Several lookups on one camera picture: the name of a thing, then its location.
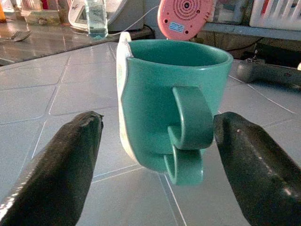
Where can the metal fork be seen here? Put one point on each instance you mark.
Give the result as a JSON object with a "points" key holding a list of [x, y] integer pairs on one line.
{"points": [[20, 35]]}

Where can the green ceramic mug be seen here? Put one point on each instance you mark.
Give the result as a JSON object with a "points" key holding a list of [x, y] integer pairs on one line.
{"points": [[162, 103]]}

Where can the pink round appliance base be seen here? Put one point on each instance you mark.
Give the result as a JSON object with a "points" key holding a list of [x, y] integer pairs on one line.
{"points": [[181, 17]]}

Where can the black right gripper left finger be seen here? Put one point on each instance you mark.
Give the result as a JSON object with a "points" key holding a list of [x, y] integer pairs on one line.
{"points": [[56, 169]]}

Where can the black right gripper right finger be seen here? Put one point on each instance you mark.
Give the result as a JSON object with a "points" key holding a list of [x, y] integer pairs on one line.
{"points": [[261, 174]]}

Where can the white electric appliance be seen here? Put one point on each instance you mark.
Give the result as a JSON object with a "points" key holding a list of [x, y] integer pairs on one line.
{"points": [[81, 16]]}

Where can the clear plastic food container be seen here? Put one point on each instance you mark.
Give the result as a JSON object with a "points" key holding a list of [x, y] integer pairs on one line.
{"points": [[40, 17]]}

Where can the white plastic basket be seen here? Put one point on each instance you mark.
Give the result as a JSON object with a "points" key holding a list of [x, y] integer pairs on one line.
{"points": [[275, 13]]}

